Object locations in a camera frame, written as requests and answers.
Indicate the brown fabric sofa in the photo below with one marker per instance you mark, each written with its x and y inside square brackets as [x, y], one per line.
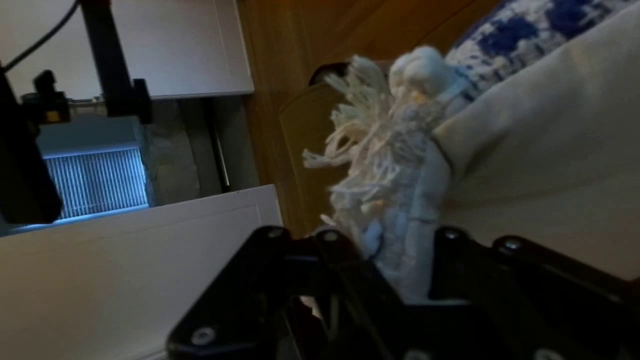
[288, 41]

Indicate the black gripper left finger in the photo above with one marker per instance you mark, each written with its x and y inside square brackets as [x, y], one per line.
[318, 293]

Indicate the black tripod stand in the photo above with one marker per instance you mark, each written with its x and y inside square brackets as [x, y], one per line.
[26, 188]

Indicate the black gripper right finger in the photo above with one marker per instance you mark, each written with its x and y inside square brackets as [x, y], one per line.
[520, 301]

